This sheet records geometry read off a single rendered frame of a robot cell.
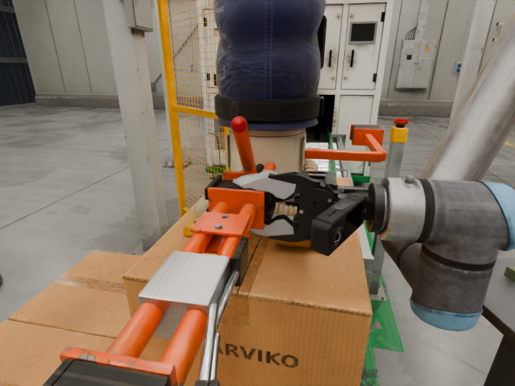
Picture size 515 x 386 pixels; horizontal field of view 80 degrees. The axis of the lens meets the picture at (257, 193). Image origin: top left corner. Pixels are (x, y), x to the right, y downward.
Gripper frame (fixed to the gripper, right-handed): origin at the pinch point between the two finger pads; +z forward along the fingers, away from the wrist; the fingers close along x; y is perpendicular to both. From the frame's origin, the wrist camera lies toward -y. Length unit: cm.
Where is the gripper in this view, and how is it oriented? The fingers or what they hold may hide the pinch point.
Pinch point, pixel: (240, 204)
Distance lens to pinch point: 45.5
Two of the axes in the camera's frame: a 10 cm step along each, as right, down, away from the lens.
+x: -0.1, -9.3, -3.8
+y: 1.7, -3.7, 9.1
